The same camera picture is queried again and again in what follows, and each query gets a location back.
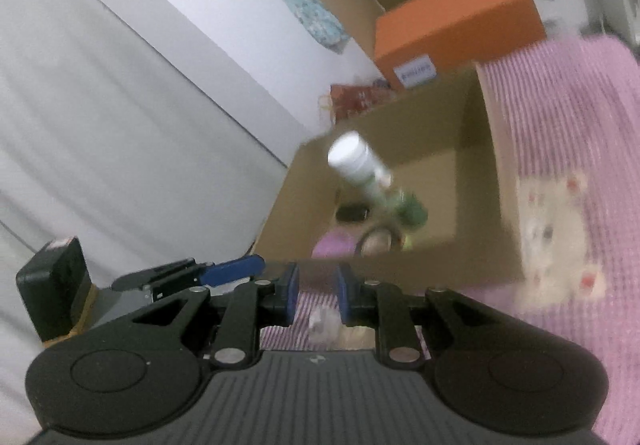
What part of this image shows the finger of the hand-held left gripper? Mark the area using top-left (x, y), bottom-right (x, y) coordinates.
top-left (111, 253), bottom-right (267, 292)

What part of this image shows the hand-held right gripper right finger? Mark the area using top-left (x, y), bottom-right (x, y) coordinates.
top-left (335, 262), bottom-right (506, 367)

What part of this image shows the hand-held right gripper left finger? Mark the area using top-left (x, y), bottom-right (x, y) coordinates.
top-left (131, 262), bottom-right (301, 367)

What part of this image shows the white bottle with green label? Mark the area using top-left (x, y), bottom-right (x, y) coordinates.
top-left (326, 132), bottom-right (431, 227)

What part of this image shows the brown cardboard box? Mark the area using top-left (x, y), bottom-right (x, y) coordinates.
top-left (250, 60), bottom-right (526, 288)

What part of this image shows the small clear wrapper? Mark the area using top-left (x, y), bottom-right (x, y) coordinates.
top-left (307, 307), bottom-right (344, 346)

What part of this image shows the pink round object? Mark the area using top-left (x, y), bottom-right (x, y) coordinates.
top-left (311, 231), bottom-right (360, 260)

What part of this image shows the tape roll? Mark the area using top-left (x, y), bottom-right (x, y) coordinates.
top-left (356, 224), bottom-right (403, 257)

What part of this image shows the small black object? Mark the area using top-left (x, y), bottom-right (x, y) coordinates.
top-left (336, 204), bottom-right (370, 224)

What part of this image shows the red patterned bag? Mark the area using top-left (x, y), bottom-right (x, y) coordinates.
top-left (329, 82), bottom-right (401, 127)

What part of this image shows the white printed plush toy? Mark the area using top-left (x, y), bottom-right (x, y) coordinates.
top-left (514, 169), bottom-right (608, 310)

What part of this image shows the orange cardboard box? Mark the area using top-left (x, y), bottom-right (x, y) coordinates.
top-left (317, 0), bottom-right (547, 91)

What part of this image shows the pink checkered blanket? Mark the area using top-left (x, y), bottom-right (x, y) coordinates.
top-left (260, 32), bottom-right (640, 445)

